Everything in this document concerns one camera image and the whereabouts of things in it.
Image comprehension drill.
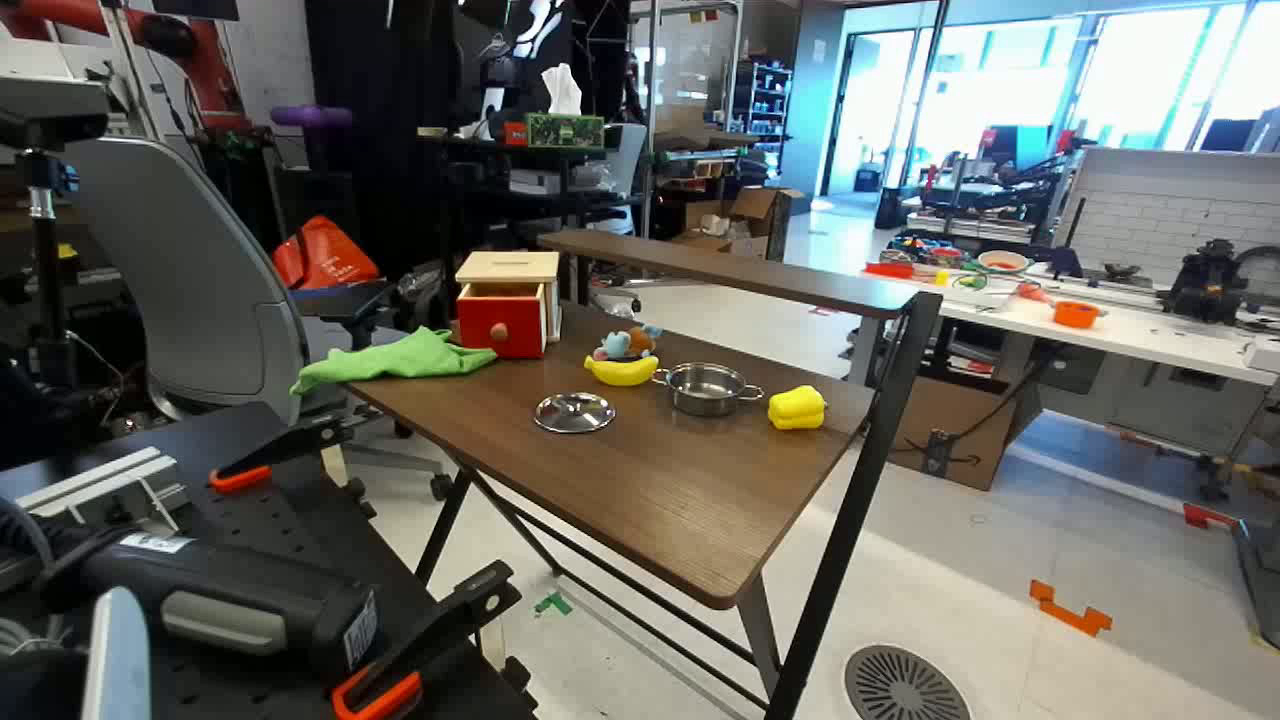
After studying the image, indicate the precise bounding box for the green box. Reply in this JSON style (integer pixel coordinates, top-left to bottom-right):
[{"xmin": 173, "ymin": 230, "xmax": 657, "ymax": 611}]
[{"xmin": 525, "ymin": 113, "xmax": 607, "ymax": 154}]

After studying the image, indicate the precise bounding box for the white work table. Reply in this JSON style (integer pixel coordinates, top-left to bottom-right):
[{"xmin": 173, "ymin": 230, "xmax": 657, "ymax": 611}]
[{"xmin": 864, "ymin": 246, "xmax": 1280, "ymax": 394}]

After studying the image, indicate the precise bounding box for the yellow toy block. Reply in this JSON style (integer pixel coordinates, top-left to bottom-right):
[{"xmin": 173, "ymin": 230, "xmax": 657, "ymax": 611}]
[{"xmin": 762, "ymin": 381, "xmax": 830, "ymax": 435}]

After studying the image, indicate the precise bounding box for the wooden box with slot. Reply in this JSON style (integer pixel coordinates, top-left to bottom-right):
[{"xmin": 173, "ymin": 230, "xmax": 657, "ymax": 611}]
[{"xmin": 450, "ymin": 250, "xmax": 563, "ymax": 353}]

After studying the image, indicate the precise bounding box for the green cloth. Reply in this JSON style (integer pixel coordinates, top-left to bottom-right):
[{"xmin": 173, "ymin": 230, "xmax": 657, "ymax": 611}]
[{"xmin": 288, "ymin": 323, "xmax": 499, "ymax": 400}]

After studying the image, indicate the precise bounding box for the round floor drain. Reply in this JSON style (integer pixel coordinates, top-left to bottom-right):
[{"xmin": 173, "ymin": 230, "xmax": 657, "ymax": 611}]
[{"xmin": 838, "ymin": 645, "xmax": 976, "ymax": 720}]

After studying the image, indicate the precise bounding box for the black breadboard base table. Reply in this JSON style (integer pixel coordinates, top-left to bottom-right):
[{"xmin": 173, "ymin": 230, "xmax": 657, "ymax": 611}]
[{"xmin": 0, "ymin": 395, "xmax": 535, "ymax": 720}]

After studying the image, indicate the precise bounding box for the grey office chair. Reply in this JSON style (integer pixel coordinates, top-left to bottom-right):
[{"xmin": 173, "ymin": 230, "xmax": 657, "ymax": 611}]
[{"xmin": 57, "ymin": 138, "xmax": 402, "ymax": 435}]

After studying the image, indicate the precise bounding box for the black camera stand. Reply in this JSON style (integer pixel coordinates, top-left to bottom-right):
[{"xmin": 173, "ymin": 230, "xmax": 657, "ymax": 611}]
[{"xmin": 0, "ymin": 72, "xmax": 112, "ymax": 406}]

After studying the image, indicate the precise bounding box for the orange bag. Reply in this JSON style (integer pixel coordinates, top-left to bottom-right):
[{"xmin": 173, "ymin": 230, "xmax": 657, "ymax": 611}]
[{"xmin": 266, "ymin": 211, "xmax": 383, "ymax": 298}]

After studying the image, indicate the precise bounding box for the red wooden drawer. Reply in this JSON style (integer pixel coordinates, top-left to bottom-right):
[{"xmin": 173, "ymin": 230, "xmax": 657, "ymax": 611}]
[{"xmin": 450, "ymin": 280, "xmax": 553, "ymax": 363}]

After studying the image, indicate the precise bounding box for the yellow toy banana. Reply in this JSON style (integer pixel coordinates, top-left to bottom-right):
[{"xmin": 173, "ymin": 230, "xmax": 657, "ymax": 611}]
[{"xmin": 579, "ymin": 347, "xmax": 665, "ymax": 394}]

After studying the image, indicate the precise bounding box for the white flat strip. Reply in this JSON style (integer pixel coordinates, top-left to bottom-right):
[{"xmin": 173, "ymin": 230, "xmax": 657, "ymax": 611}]
[{"xmin": 17, "ymin": 444, "xmax": 180, "ymax": 522}]

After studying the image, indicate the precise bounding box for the black machine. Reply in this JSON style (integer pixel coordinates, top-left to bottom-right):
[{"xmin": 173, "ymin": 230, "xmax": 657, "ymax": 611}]
[{"xmin": 1160, "ymin": 236, "xmax": 1252, "ymax": 327}]

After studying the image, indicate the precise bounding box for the blue toy figure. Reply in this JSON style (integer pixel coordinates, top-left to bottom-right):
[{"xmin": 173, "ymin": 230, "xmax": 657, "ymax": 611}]
[{"xmin": 595, "ymin": 323, "xmax": 659, "ymax": 363}]

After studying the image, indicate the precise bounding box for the black storage shelf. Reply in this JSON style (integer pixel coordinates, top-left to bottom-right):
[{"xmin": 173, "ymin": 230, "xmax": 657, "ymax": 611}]
[{"xmin": 413, "ymin": 117, "xmax": 647, "ymax": 250}]

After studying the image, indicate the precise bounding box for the small metal pot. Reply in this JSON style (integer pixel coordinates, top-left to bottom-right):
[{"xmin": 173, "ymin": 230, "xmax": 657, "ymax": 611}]
[{"xmin": 651, "ymin": 359, "xmax": 766, "ymax": 419}]

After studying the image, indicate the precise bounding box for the orange handled black clamp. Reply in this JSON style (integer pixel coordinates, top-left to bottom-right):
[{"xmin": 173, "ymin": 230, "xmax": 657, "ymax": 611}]
[
  {"xmin": 328, "ymin": 555, "xmax": 525, "ymax": 720},
  {"xmin": 203, "ymin": 419, "xmax": 350, "ymax": 500}
]

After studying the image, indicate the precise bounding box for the wooden desk with black frame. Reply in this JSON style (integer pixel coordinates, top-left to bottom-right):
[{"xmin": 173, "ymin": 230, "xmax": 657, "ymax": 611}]
[{"xmin": 346, "ymin": 223, "xmax": 949, "ymax": 720}]

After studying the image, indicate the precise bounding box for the cardboard box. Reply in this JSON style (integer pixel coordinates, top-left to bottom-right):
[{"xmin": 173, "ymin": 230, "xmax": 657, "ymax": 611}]
[
  {"xmin": 680, "ymin": 186, "xmax": 793, "ymax": 262},
  {"xmin": 888, "ymin": 376, "xmax": 1032, "ymax": 495}
]

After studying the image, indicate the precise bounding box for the white cylinder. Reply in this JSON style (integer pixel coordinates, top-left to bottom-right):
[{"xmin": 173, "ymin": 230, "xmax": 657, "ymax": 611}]
[{"xmin": 79, "ymin": 584, "xmax": 157, "ymax": 720}]

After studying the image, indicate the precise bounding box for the white perforated partition panel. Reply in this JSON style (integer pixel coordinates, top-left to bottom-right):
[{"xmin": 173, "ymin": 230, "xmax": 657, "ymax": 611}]
[{"xmin": 1062, "ymin": 143, "xmax": 1280, "ymax": 294}]

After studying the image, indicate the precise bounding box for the black and grey device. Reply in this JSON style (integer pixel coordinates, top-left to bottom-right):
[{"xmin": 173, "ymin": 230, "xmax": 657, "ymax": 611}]
[{"xmin": 75, "ymin": 533, "xmax": 383, "ymax": 671}]

